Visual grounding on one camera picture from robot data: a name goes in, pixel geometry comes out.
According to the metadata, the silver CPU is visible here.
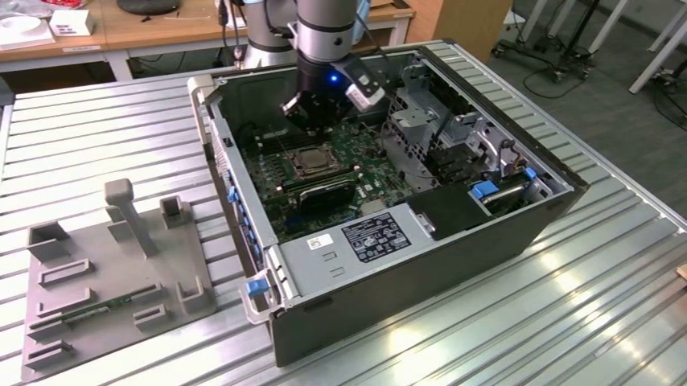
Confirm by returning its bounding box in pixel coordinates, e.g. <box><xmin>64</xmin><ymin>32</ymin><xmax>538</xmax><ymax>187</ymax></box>
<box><xmin>303</xmin><ymin>149</ymin><xmax>333</xmax><ymax>173</ymax></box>

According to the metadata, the metal socket cover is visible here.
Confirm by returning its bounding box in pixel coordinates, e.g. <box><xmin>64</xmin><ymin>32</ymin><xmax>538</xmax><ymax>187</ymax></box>
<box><xmin>288</xmin><ymin>143</ymin><xmax>348</xmax><ymax>181</ymax></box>

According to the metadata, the CPU socket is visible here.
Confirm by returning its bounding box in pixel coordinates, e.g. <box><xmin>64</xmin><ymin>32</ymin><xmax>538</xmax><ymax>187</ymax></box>
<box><xmin>287</xmin><ymin>142</ymin><xmax>349</xmax><ymax>182</ymax></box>

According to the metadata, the silver drive cage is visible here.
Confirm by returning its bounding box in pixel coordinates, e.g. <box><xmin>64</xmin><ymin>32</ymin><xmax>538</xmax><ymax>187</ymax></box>
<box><xmin>381</xmin><ymin>63</ymin><xmax>452</xmax><ymax>188</ymax></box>

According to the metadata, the installed green RAM stick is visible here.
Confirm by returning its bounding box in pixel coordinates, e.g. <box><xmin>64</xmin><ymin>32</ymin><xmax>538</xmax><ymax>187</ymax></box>
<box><xmin>279</xmin><ymin>175</ymin><xmax>356</xmax><ymax>196</ymax></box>

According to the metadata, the green motherboard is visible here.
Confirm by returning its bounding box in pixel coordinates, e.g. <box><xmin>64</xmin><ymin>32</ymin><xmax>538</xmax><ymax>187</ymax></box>
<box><xmin>239</xmin><ymin>118</ymin><xmax>433</xmax><ymax>238</ymax></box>

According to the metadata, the wooden desk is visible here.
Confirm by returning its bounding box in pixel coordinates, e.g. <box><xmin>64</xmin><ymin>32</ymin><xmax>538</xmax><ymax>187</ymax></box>
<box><xmin>0</xmin><ymin>0</ymin><xmax>417</xmax><ymax>81</ymax></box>

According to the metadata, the black power supply label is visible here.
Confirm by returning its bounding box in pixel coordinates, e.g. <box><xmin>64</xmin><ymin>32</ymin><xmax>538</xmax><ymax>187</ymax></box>
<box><xmin>340</xmin><ymin>211</ymin><xmax>413</xmax><ymax>263</ymax></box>

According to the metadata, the wooden cabinet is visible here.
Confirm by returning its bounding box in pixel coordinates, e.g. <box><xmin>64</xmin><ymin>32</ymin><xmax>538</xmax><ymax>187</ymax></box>
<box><xmin>431</xmin><ymin>0</ymin><xmax>514</xmax><ymax>64</ymax></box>

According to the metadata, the black air shroud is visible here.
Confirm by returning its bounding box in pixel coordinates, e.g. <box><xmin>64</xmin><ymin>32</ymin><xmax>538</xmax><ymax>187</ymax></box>
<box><xmin>405</xmin><ymin>185</ymin><xmax>497</xmax><ymax>242</ymax></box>

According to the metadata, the blue disk carrier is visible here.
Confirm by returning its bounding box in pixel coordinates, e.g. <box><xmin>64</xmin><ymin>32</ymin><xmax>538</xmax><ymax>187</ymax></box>
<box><xmin>467</xmin><ymin>179</ymin><xmax>500</xmax><ymax>204</ymax></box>

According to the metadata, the black round object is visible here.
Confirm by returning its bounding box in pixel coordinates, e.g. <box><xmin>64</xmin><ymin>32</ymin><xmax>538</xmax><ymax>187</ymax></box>
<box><xmin>116</xmin><ymin>0</ymin><xmax>181</xmax><ymax>15</ymax></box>

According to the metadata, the silver power supply unit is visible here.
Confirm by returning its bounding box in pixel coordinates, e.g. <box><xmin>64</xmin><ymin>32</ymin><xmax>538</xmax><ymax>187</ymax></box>
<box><xmin>267</xmin><ymin>202</ymin><xmax>439</xmax><ymax>310</ymax></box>

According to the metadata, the black open PC case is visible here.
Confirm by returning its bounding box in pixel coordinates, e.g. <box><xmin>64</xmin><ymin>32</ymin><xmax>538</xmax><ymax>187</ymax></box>
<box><xmin>185</xmin><ymin>39</ymin><xmax>591</xmax><ymax>368</ymax></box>

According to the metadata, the white cardboard box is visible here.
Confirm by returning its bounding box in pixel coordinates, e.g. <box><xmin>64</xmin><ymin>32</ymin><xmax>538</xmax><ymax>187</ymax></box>
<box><xmin>47</xmin><ymin>9</ymin><xmax>97</xmax><ymax>38</ymax></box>

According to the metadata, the black wheeled stand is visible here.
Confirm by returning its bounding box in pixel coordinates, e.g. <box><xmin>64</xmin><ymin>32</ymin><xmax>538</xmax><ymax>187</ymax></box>
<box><xmin>492</xmin><ymin>0</ymin><xmax>602</xmax><ymax>84</ymax></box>

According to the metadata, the white tray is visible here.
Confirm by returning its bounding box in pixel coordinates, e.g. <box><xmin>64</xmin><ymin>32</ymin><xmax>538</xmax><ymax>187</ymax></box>
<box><xmin>0</xmin><ymin>14</ymin><xmax>56</xmax><ymax>51</ymax></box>

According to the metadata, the grey parts rack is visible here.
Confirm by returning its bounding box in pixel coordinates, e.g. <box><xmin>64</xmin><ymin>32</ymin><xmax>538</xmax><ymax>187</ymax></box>
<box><xmin>19</xmin><ymin>178</ymin><xmax>219</xmax><ymax>383</ymax></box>

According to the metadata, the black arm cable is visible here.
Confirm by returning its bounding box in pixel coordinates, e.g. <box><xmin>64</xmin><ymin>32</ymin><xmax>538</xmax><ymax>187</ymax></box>
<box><xmin>213</xmin><ymin>0</ymin><xmax>251</xmax><ymax>70</ymax></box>

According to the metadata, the white table frame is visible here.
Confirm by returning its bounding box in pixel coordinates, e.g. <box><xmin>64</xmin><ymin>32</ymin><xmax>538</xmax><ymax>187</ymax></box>
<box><xmin>627</xmin><ymin>0</ymin><xmax>687</xmax><ymax>94</ymax></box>
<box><xmin>503</xmin><ymin>0</ymin><xmax>630</xmax><ymax>55</ymax></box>

